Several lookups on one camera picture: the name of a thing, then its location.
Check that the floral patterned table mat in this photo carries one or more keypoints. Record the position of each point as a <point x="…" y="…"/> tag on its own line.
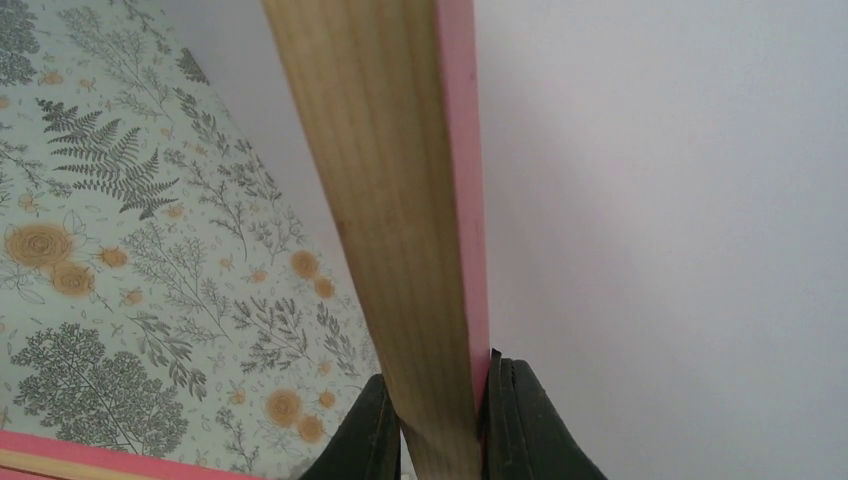
<point x="159" y="295"/>

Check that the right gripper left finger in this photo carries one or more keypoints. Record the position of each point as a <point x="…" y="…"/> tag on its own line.
<point x="367" y="444"/>

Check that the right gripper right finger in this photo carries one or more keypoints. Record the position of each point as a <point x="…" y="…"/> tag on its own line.
<point x="524" y="437"/>

